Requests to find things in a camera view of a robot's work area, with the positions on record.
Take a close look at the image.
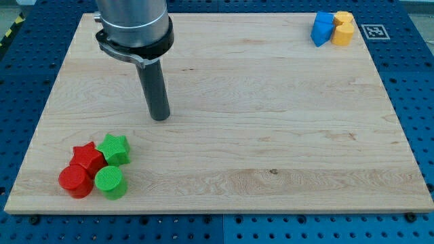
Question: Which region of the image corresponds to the green cylinder block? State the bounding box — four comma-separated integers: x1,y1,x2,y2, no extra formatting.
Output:
94,165,127,201

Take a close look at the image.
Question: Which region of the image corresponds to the yellow heart block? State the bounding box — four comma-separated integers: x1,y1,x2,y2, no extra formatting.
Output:
331,22,355,46

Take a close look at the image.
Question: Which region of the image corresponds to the red star block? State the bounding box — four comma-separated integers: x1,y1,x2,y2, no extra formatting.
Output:
70,142,108,179

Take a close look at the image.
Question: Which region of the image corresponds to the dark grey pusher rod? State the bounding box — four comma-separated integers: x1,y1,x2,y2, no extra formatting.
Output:
136,60,170,121

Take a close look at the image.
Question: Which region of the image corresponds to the white fiducial marker tag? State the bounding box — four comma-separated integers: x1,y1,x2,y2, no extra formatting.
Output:
361,24,390,40

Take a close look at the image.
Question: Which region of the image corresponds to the green star block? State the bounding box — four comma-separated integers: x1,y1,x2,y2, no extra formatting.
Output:
96,134,131,167

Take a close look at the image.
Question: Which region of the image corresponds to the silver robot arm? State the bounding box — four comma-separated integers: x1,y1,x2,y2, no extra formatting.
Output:
94,0,174,121

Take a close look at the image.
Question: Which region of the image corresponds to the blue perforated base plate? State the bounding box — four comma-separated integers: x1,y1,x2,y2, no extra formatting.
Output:
1,0,433,243

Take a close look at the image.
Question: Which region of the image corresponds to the blue cube block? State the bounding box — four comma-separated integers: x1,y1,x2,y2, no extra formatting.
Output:
314,12,334,24

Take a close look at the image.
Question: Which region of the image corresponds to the red cylinder block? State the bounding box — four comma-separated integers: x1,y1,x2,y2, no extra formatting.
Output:
58,165,94,199

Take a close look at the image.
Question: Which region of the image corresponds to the black clamp ring mount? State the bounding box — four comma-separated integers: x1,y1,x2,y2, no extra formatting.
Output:
95,18,174,68

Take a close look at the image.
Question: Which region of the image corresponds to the blue triangular block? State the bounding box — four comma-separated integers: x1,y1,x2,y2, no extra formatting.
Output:
311,22,334,47

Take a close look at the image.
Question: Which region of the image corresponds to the yellow hexagon block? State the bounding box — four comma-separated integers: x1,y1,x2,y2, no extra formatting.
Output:
333,11,353,26

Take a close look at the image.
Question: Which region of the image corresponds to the wooden board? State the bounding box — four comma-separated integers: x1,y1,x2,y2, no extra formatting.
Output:
5,13,433,215

